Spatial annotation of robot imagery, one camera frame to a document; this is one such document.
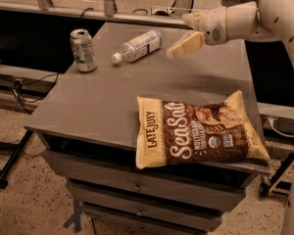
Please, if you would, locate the grey drawer cabinet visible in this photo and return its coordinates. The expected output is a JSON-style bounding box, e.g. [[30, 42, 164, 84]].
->
[[25, 23, 270, 235]]

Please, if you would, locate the black yellow stand right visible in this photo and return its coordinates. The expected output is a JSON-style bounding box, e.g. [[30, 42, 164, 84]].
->
[[260, 152, 294, 197]]

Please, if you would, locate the Late July chips bag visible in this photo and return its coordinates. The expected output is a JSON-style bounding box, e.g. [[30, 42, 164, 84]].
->
[[136, 90, 270, 169]]

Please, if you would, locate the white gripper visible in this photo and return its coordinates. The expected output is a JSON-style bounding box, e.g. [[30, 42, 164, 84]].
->
[[166, 2, 259, 59]]

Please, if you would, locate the black stand leg left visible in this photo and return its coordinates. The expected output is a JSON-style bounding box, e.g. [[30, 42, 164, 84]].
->
[[0, 130, 32, 189]]

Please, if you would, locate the white power strip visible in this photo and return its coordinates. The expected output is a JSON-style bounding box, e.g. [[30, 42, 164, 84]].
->
[[151, 6, 174, 17]]

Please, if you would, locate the green soda can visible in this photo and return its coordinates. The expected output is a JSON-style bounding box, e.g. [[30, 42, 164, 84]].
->
[[70, 28, 97, 72]]

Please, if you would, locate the clear plastic water bottle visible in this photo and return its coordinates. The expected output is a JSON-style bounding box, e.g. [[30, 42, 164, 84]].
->
[[112, 29, 163, 64]]

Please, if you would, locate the black cable bundle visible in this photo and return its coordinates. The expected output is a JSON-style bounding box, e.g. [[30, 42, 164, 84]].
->
[[0, 71, 61, 116]]

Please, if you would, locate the metal window rail frame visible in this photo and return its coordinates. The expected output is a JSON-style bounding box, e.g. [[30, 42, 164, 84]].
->
[[0, 0, 239, 31]]

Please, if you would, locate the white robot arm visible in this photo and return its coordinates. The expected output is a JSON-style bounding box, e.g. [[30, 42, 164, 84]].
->
[[167, 0, 294, 70]]

